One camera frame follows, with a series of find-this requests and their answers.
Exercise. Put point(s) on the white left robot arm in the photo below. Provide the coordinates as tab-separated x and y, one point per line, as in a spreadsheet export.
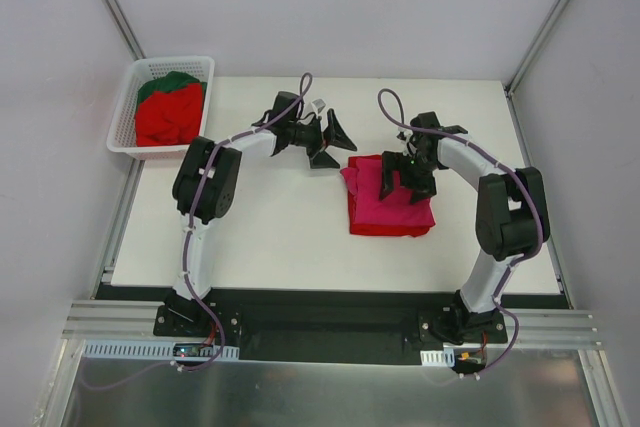
205	185

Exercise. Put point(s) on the pink t shirt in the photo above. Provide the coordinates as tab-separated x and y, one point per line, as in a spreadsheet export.
371	216

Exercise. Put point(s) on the white perforated plastic basket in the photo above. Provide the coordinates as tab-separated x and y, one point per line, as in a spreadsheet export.
122	136

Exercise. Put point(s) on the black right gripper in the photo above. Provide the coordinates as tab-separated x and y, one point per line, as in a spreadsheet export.
407	180

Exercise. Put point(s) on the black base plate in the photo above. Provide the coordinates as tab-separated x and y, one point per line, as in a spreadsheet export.
320	326

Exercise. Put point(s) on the red t shirt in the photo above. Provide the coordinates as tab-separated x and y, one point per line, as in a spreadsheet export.
169	118
374	230

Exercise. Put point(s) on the green t shirt in basket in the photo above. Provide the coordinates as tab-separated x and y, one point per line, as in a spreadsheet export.
168	83

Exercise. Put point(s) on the aluminium frame post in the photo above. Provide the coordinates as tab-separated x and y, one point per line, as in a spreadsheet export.
539	40
126	33

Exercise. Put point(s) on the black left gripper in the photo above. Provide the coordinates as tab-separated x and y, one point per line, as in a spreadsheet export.
322	136

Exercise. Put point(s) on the right aluminium frame post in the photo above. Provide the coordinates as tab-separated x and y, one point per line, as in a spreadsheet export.
539	40

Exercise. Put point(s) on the left aluminium frame post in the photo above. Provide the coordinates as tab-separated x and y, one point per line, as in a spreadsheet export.
126	33

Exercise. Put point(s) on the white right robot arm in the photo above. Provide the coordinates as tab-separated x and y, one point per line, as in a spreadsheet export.
511	220

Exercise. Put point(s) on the red t shirt in basket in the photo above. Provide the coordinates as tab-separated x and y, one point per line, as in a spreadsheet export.
169	118

